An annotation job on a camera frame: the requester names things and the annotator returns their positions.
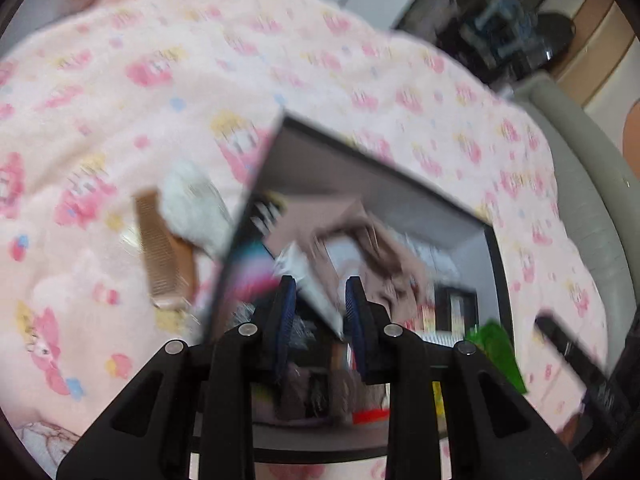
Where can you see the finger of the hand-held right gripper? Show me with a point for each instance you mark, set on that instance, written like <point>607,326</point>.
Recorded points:
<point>570,347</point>

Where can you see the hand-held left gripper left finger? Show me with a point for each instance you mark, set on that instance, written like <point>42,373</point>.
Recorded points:
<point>286,310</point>

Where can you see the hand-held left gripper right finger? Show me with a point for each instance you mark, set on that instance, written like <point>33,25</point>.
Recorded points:
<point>356,320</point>

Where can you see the black storage box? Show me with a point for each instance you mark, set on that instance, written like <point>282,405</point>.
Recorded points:
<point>400,200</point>

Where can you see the green plastic item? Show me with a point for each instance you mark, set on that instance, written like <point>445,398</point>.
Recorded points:
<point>500,355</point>

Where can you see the red plastic item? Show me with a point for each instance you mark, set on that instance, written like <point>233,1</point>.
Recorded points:
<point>371,416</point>

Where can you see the brown wooden comb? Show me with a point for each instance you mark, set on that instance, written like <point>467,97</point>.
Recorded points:
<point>165,255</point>

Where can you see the white plush toy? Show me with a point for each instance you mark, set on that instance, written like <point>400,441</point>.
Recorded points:
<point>197,210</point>

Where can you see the pink printed blanket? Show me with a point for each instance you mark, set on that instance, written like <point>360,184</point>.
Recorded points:
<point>150,85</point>

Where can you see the black oval object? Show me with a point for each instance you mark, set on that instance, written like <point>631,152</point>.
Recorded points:
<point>559,35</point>

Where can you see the grey padded bed frame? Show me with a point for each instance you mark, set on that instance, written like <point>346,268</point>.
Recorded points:
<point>585,185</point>

